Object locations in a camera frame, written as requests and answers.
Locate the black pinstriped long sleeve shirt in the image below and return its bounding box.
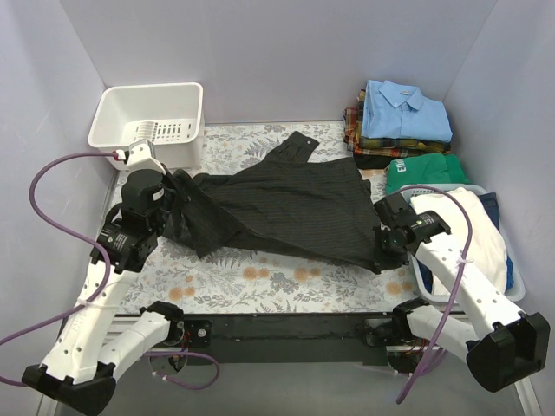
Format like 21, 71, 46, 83
164, 132, 385, 273

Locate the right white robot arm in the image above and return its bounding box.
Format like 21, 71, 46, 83
375, 192, 551, 403

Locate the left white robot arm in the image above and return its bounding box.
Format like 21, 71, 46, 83
22, 140, 185, 415

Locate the green folded shirt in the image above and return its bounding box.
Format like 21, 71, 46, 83
385, 153, 471, 194

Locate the white garment in basket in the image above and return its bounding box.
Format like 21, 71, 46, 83
410, 187, 507, 292

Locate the light blue folded shirt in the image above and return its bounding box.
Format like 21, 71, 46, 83
362, 80, 453, 143

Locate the plaid folded shirt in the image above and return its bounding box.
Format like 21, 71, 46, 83
343, 89, 451, 158

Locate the white plastic bin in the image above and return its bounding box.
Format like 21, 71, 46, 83
88, 82, 205, 168

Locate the aluminium rail frame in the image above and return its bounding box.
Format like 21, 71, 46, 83
38, 302, 539, 415

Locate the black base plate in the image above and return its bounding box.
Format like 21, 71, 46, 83
183, 312, 416, 365

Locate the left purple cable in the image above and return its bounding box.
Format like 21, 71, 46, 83
0, 150, 221, 389

